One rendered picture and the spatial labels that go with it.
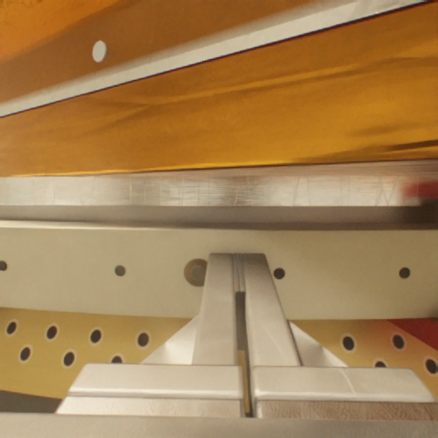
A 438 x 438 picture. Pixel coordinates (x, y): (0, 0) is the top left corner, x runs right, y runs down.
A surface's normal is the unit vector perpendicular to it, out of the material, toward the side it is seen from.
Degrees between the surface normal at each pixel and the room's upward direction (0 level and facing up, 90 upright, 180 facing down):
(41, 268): 90
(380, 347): 62
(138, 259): 90
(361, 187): 90
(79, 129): 90
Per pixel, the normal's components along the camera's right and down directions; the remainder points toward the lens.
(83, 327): -0.15, -0.40
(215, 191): -0.05, 0.08
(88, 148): -0.52, 0.07
